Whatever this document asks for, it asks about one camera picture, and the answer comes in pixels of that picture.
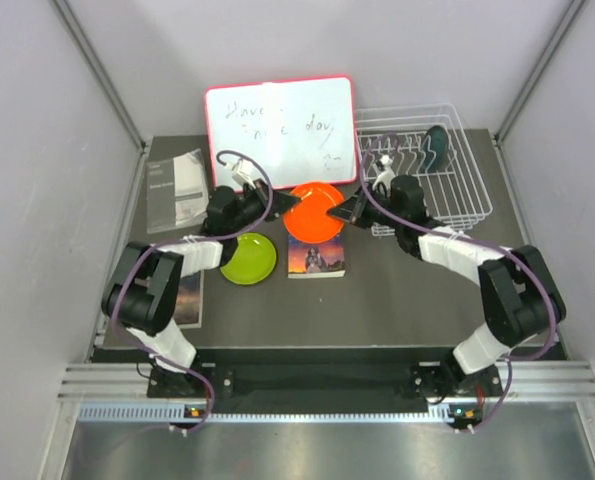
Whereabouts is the grey white booklet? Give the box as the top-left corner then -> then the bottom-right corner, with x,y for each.
146,149 -> 209,234

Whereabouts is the Jane Eyre paperback book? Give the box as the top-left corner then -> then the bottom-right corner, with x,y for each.
287,234 -> 346,280

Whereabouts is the pink framed whiteboard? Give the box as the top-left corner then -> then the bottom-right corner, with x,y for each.
204,76 -> 357,188

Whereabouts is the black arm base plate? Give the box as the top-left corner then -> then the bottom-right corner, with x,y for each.
146,347 -> 503,401

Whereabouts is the grey slotted cable duct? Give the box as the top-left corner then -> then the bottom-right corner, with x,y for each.
77,402 -> 477,426

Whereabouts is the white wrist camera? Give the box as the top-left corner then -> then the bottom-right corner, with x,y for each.
226,158 -> 255,189
372,154 -> 395,196

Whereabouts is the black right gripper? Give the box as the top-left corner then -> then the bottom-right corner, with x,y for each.
327,182 -> 404,231

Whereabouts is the white wire dish rack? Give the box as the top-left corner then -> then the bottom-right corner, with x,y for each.
355,104 -> 493,231

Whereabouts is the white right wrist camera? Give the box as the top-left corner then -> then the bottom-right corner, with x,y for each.
372,154 -> 395,196

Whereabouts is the lime green plate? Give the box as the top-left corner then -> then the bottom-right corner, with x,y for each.
220,233 -> 277,286

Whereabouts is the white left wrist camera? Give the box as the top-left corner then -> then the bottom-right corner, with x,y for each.
226,158 -> 255,189

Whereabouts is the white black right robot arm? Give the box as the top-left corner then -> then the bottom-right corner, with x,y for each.
327,175 -> 567,396

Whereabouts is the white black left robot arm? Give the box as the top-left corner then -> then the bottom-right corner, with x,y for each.
101,180 -> 301,397

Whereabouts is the dark paperback book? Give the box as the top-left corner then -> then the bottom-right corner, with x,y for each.
173,272 -> 204,329

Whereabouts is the orange plate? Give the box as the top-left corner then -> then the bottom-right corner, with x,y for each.
283,182 -> 344,244

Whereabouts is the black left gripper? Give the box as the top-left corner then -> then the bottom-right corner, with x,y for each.
228,179 -> 301,235

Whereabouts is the dark teal plate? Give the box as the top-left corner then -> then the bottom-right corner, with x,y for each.
420,125 -> 449,173

